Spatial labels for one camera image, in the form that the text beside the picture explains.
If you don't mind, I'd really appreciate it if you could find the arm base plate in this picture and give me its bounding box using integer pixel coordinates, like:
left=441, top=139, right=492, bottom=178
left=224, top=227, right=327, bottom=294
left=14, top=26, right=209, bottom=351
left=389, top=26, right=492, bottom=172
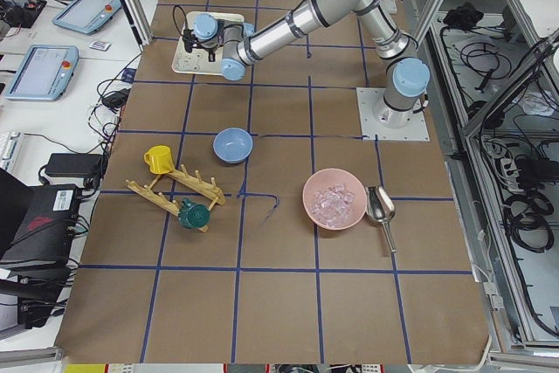
left=356, top=87, right=430, bottom=142

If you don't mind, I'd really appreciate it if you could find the pink bowl with ice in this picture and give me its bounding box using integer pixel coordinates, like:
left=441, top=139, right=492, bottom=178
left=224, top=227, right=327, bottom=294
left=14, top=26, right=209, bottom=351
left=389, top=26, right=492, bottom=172
left=302, top=168, right=367, bottom=231

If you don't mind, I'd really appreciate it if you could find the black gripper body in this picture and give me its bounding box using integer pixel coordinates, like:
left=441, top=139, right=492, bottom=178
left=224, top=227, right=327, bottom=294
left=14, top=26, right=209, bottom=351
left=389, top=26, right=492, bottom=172
left=192, top=37, right=218, bottom=52

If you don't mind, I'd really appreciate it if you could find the wooden cup rack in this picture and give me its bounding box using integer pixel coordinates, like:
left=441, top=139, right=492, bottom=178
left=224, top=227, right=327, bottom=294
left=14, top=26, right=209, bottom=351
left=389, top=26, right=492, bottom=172
left=125, top=163, right=227, bottom=233

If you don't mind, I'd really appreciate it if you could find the yellow mug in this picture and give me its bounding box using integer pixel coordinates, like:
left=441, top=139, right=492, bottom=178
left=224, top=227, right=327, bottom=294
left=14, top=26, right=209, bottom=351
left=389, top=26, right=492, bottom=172
left=143, top=145, right=175, bottom=175

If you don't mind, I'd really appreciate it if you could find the metal scoop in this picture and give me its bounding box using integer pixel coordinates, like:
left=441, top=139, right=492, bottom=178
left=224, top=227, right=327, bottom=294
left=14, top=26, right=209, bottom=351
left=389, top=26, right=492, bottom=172
left=364, top=185, right=397, bottom=253

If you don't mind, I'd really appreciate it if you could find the black power brick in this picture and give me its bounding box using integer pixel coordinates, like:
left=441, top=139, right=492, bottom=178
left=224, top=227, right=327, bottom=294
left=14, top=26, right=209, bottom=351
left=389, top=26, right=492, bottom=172
left=45, top=153, right=101, bottom=178

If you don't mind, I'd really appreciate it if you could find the black computer box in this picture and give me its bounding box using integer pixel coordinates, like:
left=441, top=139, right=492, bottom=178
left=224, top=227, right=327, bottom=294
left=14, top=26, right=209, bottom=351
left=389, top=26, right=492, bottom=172
left=1, top=169, right=81, bottom=329

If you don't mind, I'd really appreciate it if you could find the dark green mug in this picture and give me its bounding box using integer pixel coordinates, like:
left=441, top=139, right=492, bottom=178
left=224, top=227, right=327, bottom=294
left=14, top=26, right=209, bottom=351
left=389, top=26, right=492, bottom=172
left=177, top=198, right=210, bottom=229

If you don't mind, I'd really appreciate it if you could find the lower teach pendant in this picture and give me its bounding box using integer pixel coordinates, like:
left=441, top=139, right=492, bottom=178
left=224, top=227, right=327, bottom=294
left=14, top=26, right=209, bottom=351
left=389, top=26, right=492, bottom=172
left=5, top=45, right=79, bottom=101

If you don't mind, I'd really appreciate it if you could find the cream bear tray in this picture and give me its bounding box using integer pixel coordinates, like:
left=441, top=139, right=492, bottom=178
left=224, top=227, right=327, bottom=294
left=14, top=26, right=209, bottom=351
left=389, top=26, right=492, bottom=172
left=171, top=11, right=245, bottom=75

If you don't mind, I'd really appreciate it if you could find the teach pendant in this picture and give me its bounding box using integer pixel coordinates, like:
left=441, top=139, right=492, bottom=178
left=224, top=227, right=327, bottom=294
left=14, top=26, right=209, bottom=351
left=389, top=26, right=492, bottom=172
left=52, top=0, right=121, bottom=35
left=5, top=45, right=79, bottom=101

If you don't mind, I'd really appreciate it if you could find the upper teach pendant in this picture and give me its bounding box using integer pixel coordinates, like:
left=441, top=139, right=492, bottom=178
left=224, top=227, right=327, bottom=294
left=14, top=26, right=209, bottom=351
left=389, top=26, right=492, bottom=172
left=52, top=0, right=121, bottom=35

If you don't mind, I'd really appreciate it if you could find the blue bowl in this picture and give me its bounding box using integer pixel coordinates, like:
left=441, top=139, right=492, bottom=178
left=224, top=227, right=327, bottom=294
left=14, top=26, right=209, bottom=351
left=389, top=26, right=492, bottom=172
left=213, top=128, right=253, bottom=163

